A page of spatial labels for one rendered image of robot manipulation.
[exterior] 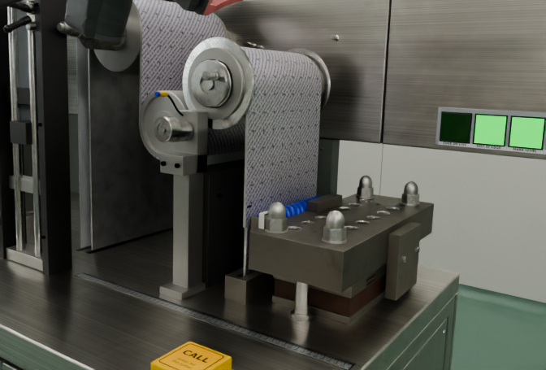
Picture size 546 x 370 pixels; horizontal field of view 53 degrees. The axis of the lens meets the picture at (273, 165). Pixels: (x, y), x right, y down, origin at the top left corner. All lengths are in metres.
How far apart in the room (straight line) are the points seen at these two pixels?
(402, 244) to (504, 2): 0.45
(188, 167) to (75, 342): 0.30
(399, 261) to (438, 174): 2.63
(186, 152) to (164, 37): 0.26
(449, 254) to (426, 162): 0.59
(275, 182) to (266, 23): 0.43
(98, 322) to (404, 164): 2.92
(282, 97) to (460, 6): 0.36
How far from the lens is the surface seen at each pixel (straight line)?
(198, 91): 0.90
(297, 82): 0.99
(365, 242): 0.83
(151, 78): 1.04
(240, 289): 0.91
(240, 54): 0.87
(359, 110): 1.13
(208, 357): 0.71
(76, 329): 0.86
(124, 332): 0.84
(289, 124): 0.97
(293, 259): 0.81
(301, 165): 1.02
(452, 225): 3.57
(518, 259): 3.53
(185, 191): 0.90
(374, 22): 1.13
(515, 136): 1.04
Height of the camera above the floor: 1.26
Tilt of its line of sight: 9 degrees down
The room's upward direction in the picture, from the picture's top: 2 degrees clockwise
